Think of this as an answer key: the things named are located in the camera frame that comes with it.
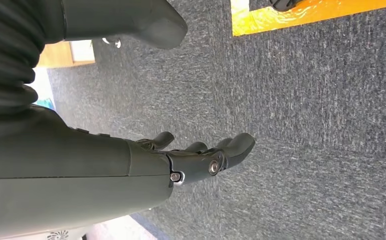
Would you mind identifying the yellow floor tape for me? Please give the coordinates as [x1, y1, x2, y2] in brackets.
[231, 0, 386, 37]

